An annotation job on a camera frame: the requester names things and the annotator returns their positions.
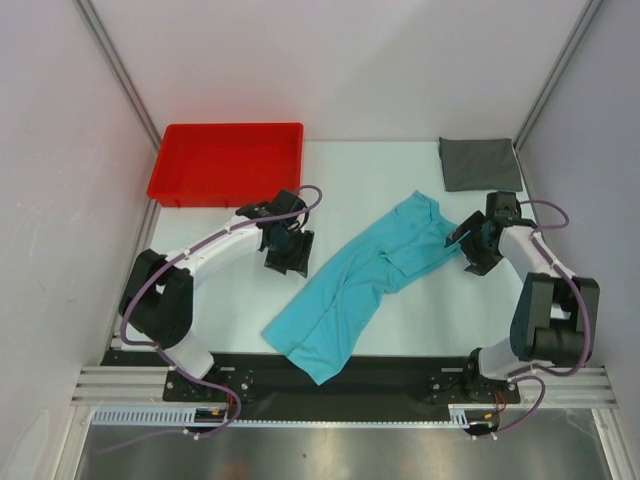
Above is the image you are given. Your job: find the aluminium front frame rail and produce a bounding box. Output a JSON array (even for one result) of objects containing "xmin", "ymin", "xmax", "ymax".
[{"xmin": 71, "ymin": 366, "xmax": 617, "ymax": 409}]

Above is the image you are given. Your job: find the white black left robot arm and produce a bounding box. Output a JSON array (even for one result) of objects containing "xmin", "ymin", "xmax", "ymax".
[{"xmin": 118, "ymin": 185, "xmax": 322, "ymax": 400}]

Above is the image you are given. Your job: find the right aluminium corner post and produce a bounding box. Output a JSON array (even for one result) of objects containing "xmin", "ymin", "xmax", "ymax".
[{"xmin": 513, "ymin": 0, "xmax": 606, "ymax": 152}]

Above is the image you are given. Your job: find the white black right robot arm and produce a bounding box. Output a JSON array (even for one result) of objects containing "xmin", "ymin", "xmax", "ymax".
[{"xmin": 446, "ymin": 191, "xmax": 600, "ymax": 401}]

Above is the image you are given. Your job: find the light blue t-shirt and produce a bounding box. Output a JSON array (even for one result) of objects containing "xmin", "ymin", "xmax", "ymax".
[{"xmin": 262, "ymin": 191, "xmax": 458, "ymax": 385}]

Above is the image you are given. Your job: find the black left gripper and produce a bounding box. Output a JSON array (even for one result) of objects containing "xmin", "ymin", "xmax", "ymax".
[{"xmin": 265, "ymin": 225, "xmax": 314, "ymax": 277}]

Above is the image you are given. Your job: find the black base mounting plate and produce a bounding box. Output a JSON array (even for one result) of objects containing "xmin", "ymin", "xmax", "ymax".
[{"xmin": 102, "ymin": 351, "xmax": 520, "ymax": 424}]

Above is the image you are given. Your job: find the left aluminium corner post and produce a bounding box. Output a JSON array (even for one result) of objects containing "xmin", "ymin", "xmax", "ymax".
[{"xmin": 72, "ymin": 0, "xmax": 161, "ymax": 151}]

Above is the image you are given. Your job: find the red plastic tray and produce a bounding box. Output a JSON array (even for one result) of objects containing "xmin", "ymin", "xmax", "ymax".
[{"xmin": 147, "ymin": 122, "xmax": 304, "ymax": 208}]

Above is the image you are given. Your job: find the white slotted cable duct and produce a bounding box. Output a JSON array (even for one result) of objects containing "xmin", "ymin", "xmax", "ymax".
[{"xmin": 92, "ymin": 404, "xmax": 501, "ymax": 429}]

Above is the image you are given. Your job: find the folded grey t-shirt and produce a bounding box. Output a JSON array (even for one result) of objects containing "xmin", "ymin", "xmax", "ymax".
[{"xmin": 438, "ymin": 137, "xmax": 523, "ymax": 192}]

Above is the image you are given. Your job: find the aluminium corner post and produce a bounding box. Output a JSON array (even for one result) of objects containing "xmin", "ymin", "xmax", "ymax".
[
  {"xmin": 72, "ymin": 0, "xmax": 161, "ymax": 151},
  {"xmin": 513, "ymin": 0, "xmax": 606, "ymax": 152}
]

